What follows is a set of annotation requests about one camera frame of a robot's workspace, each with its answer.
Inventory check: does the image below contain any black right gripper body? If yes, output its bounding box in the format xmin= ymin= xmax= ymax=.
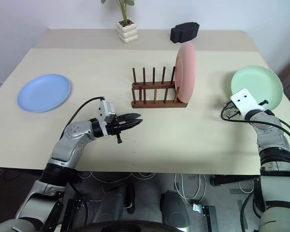
xmin=225 ymin=107 xmax=242 ymax=120

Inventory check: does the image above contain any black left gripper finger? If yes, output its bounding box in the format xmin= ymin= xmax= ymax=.
xmin=117 ymin=113 xmax=142 ymax=122
xmin=120 ymin=118 xmax=144 ymax=132

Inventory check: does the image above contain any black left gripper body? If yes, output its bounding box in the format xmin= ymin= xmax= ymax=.
xmin=105 ymin=115 xmax=128 ymax=145

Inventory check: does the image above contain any green plate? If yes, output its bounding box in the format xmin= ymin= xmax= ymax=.
xmin=230 ymin=65 xmax=284 ymax=112

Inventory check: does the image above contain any wooden dish rack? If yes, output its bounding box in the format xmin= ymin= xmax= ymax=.
xmin=131 ymin=66 xmax=188 ymax=109

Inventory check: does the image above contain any pink plate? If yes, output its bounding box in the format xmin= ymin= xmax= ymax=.
xmin=173 ymin=43 xmax=197 ymax=103

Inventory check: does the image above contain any black table foot bar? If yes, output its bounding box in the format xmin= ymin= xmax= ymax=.
xmin=209 ymin=174 xmax=260 ymax=187

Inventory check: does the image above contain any blue plate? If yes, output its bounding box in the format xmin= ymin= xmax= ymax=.
xmin=16 ymin=73 xmax=72 ymax=114

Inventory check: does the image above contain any white bubbly plant pot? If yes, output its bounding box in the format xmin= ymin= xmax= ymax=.
xmin=116 ymin=19 xmax=139 ymax=44

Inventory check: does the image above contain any black foam block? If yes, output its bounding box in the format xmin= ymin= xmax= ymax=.
xmin=170 ymin=21 xmax=200 ymax=45

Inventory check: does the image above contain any dark rounded grey shape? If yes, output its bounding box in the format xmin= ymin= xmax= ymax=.
xmin=160 ymin=190 xmax=192 ymax=229

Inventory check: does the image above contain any black round disc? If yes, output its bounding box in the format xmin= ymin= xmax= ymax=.
xmin=71 ymin=220 xmax=183 ymax=232

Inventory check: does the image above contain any green plant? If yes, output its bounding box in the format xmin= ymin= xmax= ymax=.
xmin=101 ymin=0 xmax=136 ymax=25

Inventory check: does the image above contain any black slotted metal bar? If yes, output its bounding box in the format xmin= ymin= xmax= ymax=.
xmin=201 ymin=205 xmax=220 ymax=232

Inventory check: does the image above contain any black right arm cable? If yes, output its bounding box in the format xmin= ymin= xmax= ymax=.
xmin=220 ymin=102 xmax=290 ymax=152

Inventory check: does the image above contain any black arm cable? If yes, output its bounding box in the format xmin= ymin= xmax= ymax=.
xmin=60 ymin=96 xmax=106 ymax=142
xmin=220 ymin=102 xmax=290 ymax=152

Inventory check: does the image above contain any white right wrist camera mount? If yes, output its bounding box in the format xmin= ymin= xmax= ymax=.
xmin=230 ymin=88 xmax=265 ymax=117

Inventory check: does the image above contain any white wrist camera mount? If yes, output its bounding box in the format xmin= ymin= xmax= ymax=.
xmin=98 ymin=99 xmax=117 ymax=127
xmin=230 ymin=88 xmax=265 ymax=117

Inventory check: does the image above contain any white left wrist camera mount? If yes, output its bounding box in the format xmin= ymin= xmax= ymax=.
xmin=98 ymin=99 xmax=117 ymax=127

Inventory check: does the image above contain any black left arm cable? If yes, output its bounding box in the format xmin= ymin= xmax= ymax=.
xmin=60 ymin=96 xmax=106 ymax=142

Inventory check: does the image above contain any white tangled floor cable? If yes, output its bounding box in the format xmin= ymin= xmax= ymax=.
xmin=81 ymin=171 xmax=158 ymax=186

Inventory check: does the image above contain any white looped floor cable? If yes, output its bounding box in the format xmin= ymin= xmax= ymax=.
xmin=174 ymin=172 xmax=207 ymax=201

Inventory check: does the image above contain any silver metal bracket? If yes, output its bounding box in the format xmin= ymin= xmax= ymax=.
xmin=192 ymin=203 xmax=204 ymax=215

